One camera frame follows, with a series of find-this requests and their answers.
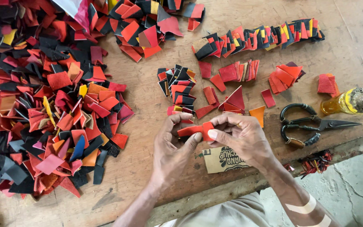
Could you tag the person's right hand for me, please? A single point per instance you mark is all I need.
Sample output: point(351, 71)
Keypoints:
point(247, 142)

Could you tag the person's left hand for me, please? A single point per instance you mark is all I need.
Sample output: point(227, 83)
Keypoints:
point(169, 154)

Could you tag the orange leather piece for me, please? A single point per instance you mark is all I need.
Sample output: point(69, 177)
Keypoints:
point(257, 114)

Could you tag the printed cardboard piece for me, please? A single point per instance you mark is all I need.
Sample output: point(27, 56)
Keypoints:
point(221, 160)

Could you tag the pile of red leather triangles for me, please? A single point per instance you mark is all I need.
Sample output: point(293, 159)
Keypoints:
point(234, 101)

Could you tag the small red leather rectangle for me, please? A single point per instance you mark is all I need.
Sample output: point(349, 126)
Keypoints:
point(268, 98)

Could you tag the long red leather offcut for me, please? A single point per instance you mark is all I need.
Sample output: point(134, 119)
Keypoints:
point(205, 111)

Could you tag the dark red leather strip pieces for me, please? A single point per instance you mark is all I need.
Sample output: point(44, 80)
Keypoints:
point(210, 95)

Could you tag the short stack of folded pieces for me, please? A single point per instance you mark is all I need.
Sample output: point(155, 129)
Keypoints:
point(178, 90)

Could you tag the red leather slanted piece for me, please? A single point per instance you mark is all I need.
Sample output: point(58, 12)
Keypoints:
point(218, 82)

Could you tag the heap of thin leather trimmings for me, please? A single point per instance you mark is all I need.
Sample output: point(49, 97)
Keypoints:
point(315, 162)

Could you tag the row of red leather squares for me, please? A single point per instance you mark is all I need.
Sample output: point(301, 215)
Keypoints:
point(236, 72)

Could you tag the pile of red-orange leather cuts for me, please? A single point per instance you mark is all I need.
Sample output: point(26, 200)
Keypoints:
point(284, 77)

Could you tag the person's beige shorts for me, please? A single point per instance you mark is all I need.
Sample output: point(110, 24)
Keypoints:
point(222, 212)

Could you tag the black metal scissors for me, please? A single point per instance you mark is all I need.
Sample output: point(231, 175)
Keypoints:
point(326, 125)

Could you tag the red suede rectangle piece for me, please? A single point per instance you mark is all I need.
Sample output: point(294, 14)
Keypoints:
point(205, 70)

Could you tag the red and orange suede squares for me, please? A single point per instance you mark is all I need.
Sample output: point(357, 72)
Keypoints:
point(327, 84)

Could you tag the yellow glue bottle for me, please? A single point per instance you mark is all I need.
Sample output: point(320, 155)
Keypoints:
point(342, 103)

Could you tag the long row of folded pieces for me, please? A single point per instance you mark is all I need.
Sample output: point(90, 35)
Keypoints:
point(257, 39)

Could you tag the small heap of leather scraps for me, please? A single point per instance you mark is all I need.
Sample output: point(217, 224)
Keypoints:
point(143, 25)

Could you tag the large heap of leather scraps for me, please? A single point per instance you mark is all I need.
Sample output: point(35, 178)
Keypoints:
point(43, 104)

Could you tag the pink white plastic bag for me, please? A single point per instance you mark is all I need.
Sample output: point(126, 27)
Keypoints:
point(72, 9)

